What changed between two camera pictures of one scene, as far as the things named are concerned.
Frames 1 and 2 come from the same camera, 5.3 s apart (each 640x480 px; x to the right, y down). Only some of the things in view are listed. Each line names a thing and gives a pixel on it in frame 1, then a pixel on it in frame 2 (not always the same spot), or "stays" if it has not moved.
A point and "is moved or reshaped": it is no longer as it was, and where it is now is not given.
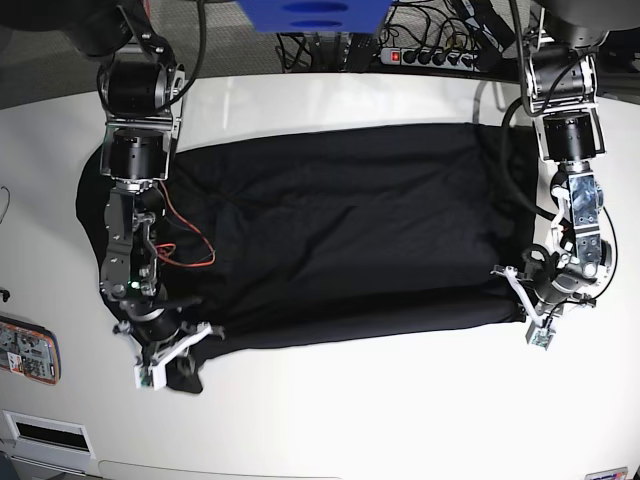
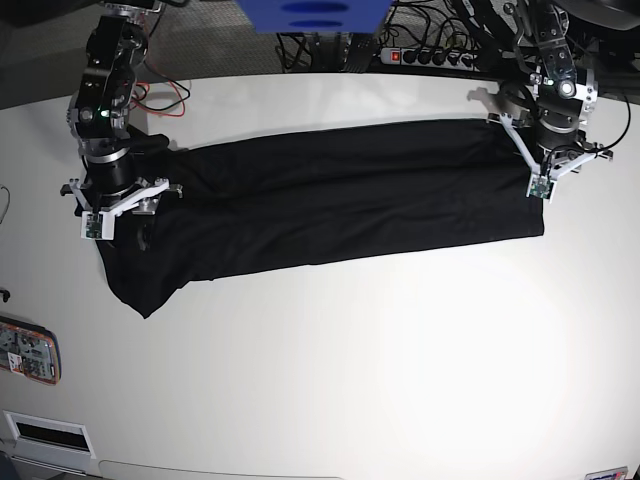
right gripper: (548, 282) → (557, 128)
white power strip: (427, 57) stays
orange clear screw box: (30, 349) stays
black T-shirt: (283, 235) is moved or reshaped
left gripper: (151, 317) → (106, 174)
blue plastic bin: (316, 16) stays
